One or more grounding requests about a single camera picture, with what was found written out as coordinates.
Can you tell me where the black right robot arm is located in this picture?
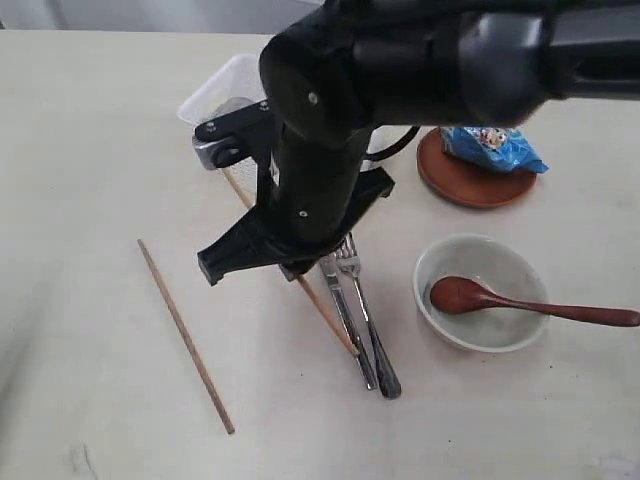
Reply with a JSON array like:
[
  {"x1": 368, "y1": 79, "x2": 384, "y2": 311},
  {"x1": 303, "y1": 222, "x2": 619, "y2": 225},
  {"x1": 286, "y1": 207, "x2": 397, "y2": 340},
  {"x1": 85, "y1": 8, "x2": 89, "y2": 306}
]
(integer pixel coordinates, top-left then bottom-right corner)
[{"x1": 194, "y1": 1, "x2": 639, "y2": 284}]

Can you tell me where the silver metal fork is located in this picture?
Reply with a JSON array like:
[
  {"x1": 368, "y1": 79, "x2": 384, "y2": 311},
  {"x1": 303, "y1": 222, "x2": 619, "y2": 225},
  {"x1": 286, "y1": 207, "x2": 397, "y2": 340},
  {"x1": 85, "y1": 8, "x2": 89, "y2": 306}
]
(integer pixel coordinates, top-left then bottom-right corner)
[{"x1": 336, "y1": 232, "x2": 402, "y2": 400}]

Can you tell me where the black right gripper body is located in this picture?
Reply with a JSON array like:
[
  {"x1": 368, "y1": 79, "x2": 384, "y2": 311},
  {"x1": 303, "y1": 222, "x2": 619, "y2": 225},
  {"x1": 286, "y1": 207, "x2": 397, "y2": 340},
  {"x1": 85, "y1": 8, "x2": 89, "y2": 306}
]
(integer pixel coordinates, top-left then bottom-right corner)
[{"x1": 197, "y1": 124, "x2": 394, "y2": 285}]

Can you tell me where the silver metal table knife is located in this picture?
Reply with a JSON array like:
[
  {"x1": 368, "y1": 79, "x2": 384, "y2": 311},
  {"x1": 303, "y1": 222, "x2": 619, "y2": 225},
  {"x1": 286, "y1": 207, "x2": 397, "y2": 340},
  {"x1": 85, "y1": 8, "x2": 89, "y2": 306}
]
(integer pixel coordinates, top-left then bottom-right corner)
[{"x1": 318, "y1": 254, "x2": 377, "y2": 391}]

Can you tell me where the cream floral ceramic bowl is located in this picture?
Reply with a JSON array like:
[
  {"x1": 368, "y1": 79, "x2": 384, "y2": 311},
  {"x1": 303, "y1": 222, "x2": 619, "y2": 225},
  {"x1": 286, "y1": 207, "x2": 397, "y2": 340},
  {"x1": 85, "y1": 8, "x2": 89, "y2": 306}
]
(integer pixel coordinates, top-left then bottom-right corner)
[{"x1": 412, "y1": 234, "x2": 549, "y2": 354}]

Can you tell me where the wooden chopstick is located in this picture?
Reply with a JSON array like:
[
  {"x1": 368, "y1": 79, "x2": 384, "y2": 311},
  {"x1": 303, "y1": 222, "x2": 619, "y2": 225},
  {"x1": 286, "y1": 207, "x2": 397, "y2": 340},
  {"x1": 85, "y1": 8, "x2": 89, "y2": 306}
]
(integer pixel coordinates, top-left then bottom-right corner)
[
  {"x1": 222, "y1": 169, "x2": 359, "y2": 357},
  {"x1": 136, "y1": 238, "x2": 236, "y2": 435}
]

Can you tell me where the clear glass cup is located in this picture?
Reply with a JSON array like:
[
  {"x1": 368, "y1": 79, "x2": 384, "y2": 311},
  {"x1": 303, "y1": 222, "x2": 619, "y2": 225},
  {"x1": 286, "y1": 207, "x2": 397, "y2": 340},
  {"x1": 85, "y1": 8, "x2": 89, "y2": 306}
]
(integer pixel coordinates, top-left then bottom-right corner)
[{"x1": 211, "y1": 96, "x2": 257, "y2": 120}]

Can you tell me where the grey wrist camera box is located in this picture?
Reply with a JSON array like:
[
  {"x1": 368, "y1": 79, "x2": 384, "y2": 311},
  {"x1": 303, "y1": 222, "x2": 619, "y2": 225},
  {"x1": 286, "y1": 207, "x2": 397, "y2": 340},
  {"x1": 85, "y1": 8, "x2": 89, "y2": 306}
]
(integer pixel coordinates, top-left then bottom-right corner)
[{"x1": 190, "y1": 99, "x2": 275, "y2": 172}]

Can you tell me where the white perforated plastic basket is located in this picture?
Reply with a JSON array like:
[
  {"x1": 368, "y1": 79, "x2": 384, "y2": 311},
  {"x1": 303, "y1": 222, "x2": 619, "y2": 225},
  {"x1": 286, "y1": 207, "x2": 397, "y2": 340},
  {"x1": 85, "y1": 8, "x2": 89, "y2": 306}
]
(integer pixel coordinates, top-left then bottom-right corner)
[{"x1": 177, "y1": 54, "x2": 394, "y2": 191}]

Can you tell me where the brown round plate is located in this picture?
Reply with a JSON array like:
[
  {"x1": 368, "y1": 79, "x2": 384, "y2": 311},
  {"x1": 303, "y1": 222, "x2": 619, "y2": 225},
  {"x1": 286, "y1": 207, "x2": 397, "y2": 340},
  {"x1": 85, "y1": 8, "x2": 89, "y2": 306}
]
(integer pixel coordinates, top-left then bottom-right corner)
[{"x1": 417, "y1": 128, "x2": 537, "y2": 209}]

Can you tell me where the blue snack bag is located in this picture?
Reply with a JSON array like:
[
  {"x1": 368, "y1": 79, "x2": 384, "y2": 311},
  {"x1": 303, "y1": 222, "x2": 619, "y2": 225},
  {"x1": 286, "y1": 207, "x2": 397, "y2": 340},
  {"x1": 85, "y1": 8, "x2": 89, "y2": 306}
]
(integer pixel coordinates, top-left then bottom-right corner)
[{"x1": 439, "y1": 127, "x2": 549, "y2": 174}]

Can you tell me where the brown wooden spoon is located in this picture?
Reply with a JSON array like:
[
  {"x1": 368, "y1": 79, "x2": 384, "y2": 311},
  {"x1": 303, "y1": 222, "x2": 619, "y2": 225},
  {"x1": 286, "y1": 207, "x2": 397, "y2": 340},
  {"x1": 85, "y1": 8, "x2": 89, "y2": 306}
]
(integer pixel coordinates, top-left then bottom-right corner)
[{"x1": 429, "y1": 276, "x2": 639, "y2": 328}]

